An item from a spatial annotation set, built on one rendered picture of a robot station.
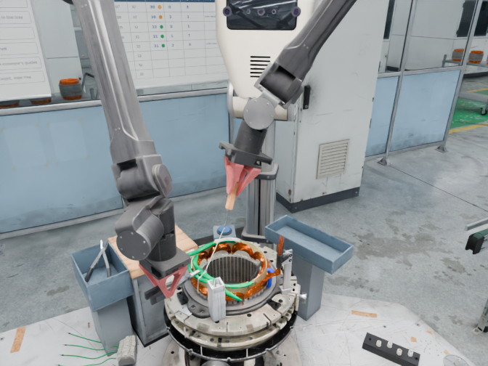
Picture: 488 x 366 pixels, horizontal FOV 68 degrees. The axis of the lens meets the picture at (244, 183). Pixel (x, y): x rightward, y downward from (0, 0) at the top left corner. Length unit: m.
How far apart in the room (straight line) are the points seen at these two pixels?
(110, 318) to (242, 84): 0.76
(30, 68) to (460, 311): 3.15
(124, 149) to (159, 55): 2.32
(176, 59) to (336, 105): 1.35
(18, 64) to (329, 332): 2.45
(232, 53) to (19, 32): 1.94
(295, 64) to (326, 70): 2.33
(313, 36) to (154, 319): 0.87
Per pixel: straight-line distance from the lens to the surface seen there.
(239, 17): 1.10
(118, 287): 1.04
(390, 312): 1.35
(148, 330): 1.18
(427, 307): 2.65
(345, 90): 3.20
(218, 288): 0.75
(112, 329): 1.15
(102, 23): 0.69
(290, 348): 1.15
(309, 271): 1.12
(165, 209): 0.65
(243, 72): 1.11
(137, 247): 0.60
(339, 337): 1.23
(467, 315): 2.71
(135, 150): 0.63
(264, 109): 0.65
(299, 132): 3.02
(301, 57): 0.70
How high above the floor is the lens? 1.68
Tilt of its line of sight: 26 degrees down
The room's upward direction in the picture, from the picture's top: straight up
